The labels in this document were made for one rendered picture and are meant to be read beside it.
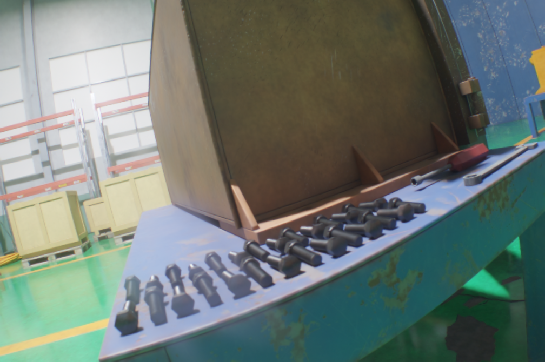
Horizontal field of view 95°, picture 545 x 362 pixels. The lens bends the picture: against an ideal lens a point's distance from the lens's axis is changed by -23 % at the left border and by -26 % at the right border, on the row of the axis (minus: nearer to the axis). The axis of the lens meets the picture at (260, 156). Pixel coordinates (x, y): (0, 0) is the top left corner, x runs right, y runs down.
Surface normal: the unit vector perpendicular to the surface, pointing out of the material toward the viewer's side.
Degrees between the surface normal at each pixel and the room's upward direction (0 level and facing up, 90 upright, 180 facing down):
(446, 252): 90
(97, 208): 90
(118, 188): 90
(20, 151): 90
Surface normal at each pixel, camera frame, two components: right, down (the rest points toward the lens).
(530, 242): -0.90, 0.24
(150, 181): 0.36, -0.11
